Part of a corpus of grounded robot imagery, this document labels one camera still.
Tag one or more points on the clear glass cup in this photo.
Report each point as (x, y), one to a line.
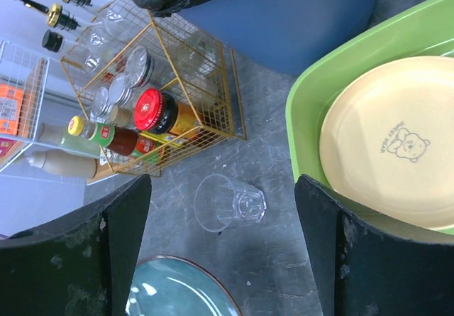
(222, 203)

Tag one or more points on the blue ceramic plate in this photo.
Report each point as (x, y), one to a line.
(170, 285)

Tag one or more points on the red lid sauce jar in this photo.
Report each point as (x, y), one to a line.
(160, 113)

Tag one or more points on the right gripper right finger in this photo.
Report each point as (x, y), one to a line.
(366, 263)

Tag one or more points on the beige squeeze bottle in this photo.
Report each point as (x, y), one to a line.
(63, 164)

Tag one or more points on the tall clear jar silver lid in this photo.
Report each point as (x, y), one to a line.
(139, 67)

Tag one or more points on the pale green bottle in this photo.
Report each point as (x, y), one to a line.
(59, 136)

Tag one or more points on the small yellow spice bottle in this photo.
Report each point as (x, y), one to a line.
(120, 116)

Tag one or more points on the yellow cap sauce bottle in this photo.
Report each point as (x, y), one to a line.
(119, 140)

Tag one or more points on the beige round plate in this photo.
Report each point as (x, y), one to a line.
(387, 141)

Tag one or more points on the glass oil bottle gold spout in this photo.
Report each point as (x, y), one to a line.
(118, 17)

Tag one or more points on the yellow wire basket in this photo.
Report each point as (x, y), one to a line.
(189, 65)

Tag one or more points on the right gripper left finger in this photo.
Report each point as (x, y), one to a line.
(81, 263)

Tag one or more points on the dark soy sauce bottle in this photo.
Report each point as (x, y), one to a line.
(91, 53)

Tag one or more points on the silver lid spice jar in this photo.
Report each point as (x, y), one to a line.
(120, 90)

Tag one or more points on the green plastic tray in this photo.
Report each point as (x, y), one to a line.
(424, 30)

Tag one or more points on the orange cardboard box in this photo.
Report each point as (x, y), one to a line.
(11, 105)

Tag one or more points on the white wire shelf rack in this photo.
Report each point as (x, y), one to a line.
(26, 106)

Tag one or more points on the white lid spice jar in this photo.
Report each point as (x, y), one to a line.
(101, 105)

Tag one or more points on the blue trash bin black bag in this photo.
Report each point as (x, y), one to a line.
(286, 36)

